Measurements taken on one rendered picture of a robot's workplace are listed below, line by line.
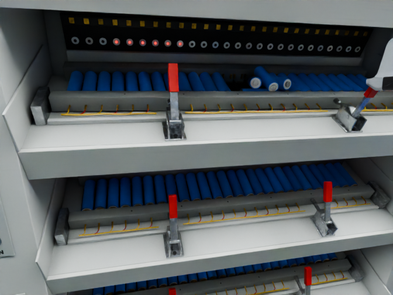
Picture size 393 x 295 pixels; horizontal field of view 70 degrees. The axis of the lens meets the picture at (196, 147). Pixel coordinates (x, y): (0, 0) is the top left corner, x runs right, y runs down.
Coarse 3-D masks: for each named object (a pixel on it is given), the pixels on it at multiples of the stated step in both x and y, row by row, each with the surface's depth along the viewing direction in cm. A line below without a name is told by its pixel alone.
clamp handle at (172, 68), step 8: (168, 64) 34; (176, 64) 35; (168, 72) 35; (176, 72) 35; (168, 80) 35; (176, 80) 35; (168, 88) 35; (176, 88) 35; (176, 96) 35; (176, 104) 35; (176, 112) 35; (176, 120) 35
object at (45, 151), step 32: (32, 64) 37; (320, 64) 54; (352, 64) 56; (32, 96) 36; (32, 128) 34; (64, 128) 35; (96, 128) 36; (128, 128) 36; (160, 128) 37; (192, 128) 38; (224, 128) 39; (256, 128) 40; (288, 128) 40; (320, 128) 41; (384, 128) 43; (32, 160) 32; (64, 160) 33; (96, 160) 34; (128, 160) 35; (160, 160) 36; (192, 160) 37; (224, 160) 38; (256, 160) 40; (288, 160) 41
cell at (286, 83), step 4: (276, 80) 45; (280, 80) 44; (284, 80) 44; (288, 80) 44; (280, 84) 44; (284, 84) 44; (288, 84) 44; (280, 88) 45; (284, 88) 44; (288, 88) 44
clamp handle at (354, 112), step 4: (368, 88) 38; (372, 88) 37; (364, 92) 38; (368, 92) 38; (372, 92) 38; (376, 92) 38; (364, 96) 39; (368, 96) 38; (372, 96) 38; (364, 100) 39; (368, 100) 39; (360, 104) 39; (364, 104) 39; (352, 108) 41; (356, 108) 40; (360, 108) 40; (352, 112) 41; (356, 112) 40
